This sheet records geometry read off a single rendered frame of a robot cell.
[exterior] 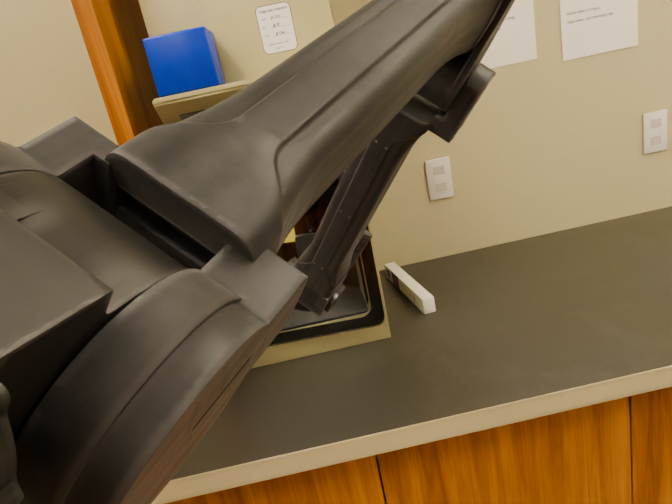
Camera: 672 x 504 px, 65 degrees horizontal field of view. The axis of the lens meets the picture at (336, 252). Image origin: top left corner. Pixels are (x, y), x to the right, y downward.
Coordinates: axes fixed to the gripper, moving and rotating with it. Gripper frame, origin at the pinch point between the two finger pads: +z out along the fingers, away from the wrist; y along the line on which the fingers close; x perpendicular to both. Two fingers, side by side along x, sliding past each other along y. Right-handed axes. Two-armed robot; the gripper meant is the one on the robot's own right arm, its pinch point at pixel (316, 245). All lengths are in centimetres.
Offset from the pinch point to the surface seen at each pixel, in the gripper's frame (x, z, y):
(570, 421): -36, -20, -35
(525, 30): -65, 50, 30
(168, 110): 18.6, -3.4, 28.9
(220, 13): 7.4, 7.0, 42.7
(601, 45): -86, 50, 22
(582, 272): -60, 17, -26
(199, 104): 13.5, -3.3, 28.8
